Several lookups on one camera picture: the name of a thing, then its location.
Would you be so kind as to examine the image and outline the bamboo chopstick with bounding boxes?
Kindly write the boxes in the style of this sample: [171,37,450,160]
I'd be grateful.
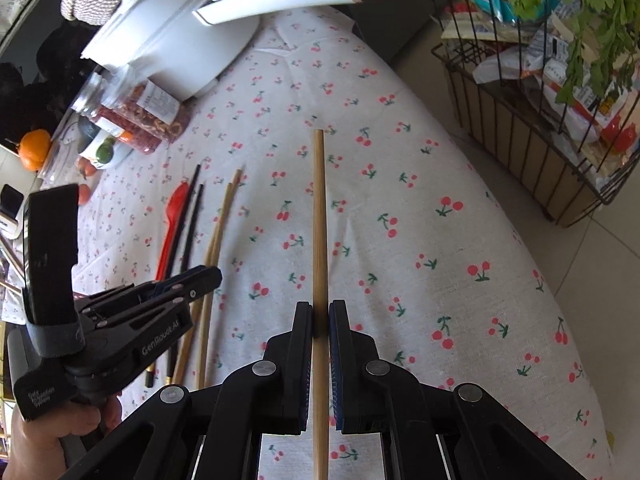
[311,129,329,480]
[195,182,235,390]
[170,168,244,386]

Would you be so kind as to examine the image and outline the black chopstick gold band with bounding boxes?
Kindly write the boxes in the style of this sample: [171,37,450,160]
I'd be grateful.
[144,162,202,389]

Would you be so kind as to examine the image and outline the person left hand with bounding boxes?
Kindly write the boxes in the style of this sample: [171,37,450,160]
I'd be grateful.
[2,396,122,480]

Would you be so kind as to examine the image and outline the cherry print tablecloth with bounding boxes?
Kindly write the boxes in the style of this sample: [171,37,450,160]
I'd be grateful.
[73,9,614,479]

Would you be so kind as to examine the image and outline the cream air fryer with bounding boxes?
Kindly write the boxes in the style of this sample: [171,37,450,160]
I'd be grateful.
[0,184,25,240]

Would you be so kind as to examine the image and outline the red plastic spoon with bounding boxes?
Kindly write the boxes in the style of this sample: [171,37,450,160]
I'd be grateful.
[155,182,189,281]

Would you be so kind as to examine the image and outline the glass jar with tomatoes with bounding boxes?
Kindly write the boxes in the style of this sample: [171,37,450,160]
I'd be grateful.
[38,138,101,206]

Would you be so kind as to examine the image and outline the orange on jar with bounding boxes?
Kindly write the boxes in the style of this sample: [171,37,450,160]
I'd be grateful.
[17,129,51,172]

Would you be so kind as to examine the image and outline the dark green squash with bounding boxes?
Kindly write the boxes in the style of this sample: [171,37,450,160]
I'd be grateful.
[78,116,101,141]

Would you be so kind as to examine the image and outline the white bowl with squash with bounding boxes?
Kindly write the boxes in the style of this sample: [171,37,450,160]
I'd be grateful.
[78,129,134,170]

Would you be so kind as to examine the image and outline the jar of red dried fruit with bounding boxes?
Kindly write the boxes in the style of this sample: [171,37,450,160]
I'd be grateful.
[72,74,160,155]

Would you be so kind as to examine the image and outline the jar of dried rings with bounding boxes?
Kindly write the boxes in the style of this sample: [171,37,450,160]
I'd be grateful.
[103,65,191,144]

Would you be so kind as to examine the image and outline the black microwave oven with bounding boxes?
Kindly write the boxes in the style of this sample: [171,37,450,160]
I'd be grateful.
[1,0,98,153]

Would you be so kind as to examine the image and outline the white electric pot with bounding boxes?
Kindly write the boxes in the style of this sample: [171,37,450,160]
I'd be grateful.
[81,0,363,100]

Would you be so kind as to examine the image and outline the grey refrigerator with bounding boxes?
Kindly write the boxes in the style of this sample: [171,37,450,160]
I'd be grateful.
[334,0,445,62]

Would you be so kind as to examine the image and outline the green leafy vegetables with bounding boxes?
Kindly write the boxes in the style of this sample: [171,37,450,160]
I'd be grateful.
[508,0,639,104]

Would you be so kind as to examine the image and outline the black wire rack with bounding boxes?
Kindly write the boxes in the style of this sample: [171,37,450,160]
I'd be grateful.
[434,0,639,226]

